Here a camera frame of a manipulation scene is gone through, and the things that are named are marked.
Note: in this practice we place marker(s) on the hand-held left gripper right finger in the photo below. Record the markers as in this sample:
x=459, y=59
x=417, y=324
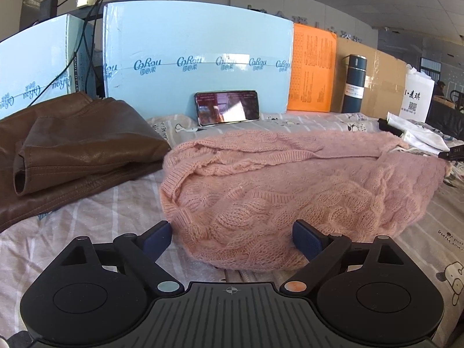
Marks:
x=307, y=241

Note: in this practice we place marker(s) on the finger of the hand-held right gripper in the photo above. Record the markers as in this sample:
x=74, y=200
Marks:
x=453, y=153

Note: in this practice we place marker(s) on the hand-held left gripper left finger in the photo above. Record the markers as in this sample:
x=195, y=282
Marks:
x=158, y=239

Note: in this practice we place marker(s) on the pink knitted sweater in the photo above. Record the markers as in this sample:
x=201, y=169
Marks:
x=290, y=188

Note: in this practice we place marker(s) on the white garment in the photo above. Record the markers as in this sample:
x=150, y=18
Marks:
x=424, y=134

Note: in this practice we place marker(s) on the black cloth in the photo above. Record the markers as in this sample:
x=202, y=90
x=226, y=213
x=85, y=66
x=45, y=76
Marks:
x=389, y=127

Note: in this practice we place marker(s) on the white paper bag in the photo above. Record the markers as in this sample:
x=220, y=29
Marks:
x=417, y=94

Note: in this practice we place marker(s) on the brown cardboard box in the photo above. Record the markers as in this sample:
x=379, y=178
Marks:
x=384, y=79

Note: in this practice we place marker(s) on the dark blue thermos bottle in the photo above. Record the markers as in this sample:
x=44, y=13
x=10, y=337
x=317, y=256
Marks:
x=354, y=87

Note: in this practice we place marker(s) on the brown leather jacket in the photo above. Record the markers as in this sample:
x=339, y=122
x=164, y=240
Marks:
x=72, y=152

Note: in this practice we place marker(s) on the smartphone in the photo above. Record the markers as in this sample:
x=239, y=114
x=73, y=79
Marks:
x=226, y=108

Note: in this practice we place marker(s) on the orange printed board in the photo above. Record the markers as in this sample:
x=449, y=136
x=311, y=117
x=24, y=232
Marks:
x=311, y=69

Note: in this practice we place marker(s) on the large light blue carton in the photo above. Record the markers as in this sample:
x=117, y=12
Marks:
x=199, y=36

